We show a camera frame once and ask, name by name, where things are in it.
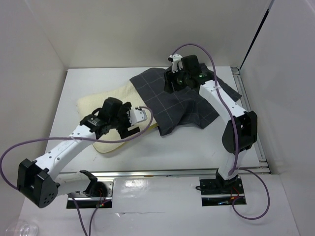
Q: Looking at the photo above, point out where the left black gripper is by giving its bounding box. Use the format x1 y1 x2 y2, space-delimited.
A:
109 102 140 139

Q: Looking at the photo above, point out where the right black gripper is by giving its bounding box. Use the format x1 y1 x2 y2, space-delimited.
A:
163 65 190 94

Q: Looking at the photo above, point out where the cream yellow pillow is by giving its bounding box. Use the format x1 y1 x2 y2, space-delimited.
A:
76 81 158 154

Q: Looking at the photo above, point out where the dark grey plaid pillowcase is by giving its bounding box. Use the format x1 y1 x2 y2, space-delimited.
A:
129 62 242 136

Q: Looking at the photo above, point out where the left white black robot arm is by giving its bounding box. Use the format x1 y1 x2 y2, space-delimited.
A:
17 97 147 208

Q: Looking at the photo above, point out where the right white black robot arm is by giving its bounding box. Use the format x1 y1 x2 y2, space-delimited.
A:
164 54 257 193

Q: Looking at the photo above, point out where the clear plastic object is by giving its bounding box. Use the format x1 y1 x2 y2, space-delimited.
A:
4 219 39 236

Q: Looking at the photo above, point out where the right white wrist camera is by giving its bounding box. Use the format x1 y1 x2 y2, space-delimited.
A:
168 54 183 73

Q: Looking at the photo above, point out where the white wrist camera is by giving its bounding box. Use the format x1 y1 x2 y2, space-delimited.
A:
127 107 147 126
168 54 183 73

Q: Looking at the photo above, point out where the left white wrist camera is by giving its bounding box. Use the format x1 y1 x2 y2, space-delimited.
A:
127 107 147 126

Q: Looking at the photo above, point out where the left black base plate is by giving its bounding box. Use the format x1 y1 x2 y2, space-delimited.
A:
65 178 114 200

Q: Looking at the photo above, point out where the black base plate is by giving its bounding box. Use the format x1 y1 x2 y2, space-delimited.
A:
195 178 244 195
65 178 114 200

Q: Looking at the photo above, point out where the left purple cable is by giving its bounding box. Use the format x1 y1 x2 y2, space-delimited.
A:
0 106 154 236

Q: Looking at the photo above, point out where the aluminium rail front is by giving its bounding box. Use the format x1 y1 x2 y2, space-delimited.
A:
38 168 270 179

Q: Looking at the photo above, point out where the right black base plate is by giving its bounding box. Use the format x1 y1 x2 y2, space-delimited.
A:
195 178 244 195

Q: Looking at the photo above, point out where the dark vertical frame pole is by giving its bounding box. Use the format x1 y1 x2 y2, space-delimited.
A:
238 0 274 70

